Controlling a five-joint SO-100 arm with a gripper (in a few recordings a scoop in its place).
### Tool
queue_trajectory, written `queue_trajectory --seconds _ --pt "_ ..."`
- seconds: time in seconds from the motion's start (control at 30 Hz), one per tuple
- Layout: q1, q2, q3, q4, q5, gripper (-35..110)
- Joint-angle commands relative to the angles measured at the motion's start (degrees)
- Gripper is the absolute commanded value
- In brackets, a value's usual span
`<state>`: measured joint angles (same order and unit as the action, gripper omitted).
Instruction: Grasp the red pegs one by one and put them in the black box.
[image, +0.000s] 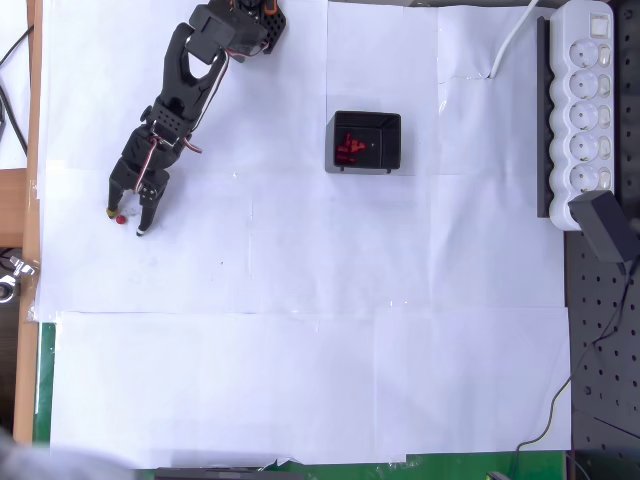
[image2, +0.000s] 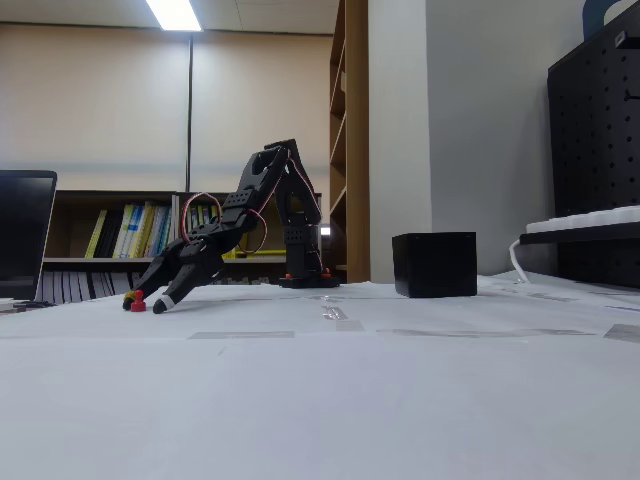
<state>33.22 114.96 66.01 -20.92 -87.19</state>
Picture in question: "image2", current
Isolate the ceiling light panel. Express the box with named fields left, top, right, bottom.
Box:
left=144, top=0, right=204, bottom=33

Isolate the low wooden bookshelf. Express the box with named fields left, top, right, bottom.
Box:
left=172, top=191, right=301, bottom=287
left=42, top=189, right=179, bottom=304

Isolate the black pegboard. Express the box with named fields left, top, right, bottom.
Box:
left=546, top=4, right=640, bottom=290

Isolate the slanted yellow book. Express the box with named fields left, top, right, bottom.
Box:
left=83, top=209, right=109, bottom=260

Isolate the blue chair back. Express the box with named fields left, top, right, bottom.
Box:
left=583, top=0, right=632, bottom=41

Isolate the tall wooden bookshelf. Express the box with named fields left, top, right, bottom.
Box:
left=328, top=0, right=370, bottom=285

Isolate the red white servo cable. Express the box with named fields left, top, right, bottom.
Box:
left=180, top=191, right=269, bottom=256

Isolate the black box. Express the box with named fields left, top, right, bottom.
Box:
left=391, top=231, right=478, bottom=299

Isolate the black vertical pole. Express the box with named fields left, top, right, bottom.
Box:
left=185, top=32, right=195, bottom=194

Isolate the white paper table cover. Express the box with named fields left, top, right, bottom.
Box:
left=0, top=281, right=640, bottom=480

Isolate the white keyboard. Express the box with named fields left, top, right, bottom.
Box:
left=525, top=204, right=640, bottom=235

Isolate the long clear tape strip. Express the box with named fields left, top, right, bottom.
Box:
left=375, top=328, right=597, bottom=339

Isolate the black laptop screen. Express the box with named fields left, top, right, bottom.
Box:
left=0, top=169, right=59, bottom=301

